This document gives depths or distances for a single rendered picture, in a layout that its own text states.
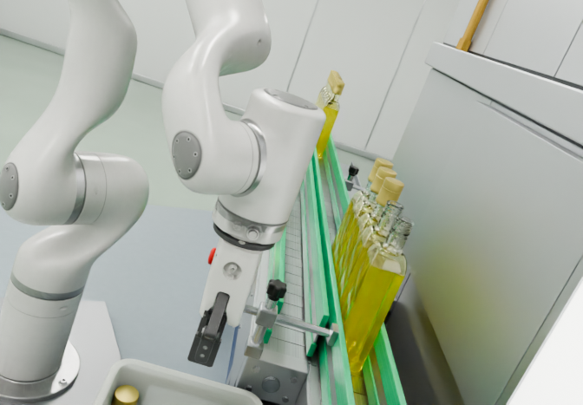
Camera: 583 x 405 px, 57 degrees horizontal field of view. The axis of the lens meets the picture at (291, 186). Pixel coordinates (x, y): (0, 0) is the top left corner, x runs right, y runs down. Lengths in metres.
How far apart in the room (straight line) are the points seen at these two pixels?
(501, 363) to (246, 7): 0.52
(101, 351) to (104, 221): 0.35
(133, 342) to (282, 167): 0.81
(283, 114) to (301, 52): 6.13
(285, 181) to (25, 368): 0.65
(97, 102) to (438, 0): 6.17
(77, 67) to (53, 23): 6.36
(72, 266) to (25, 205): 0.14
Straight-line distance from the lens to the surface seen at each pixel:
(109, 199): 0.90
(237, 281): 0.60
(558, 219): 0.71
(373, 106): 6.84
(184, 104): 0.53
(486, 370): 0.76
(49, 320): 1.00
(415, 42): 6.82
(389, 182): 0.90
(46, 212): 0.87
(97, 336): 1.22
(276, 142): 0.54
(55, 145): 0.85
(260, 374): 0.86
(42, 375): 1.09
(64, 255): 0.95
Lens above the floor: 1.55
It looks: 19 degrees down
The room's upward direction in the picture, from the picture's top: 20 degrees clockwise
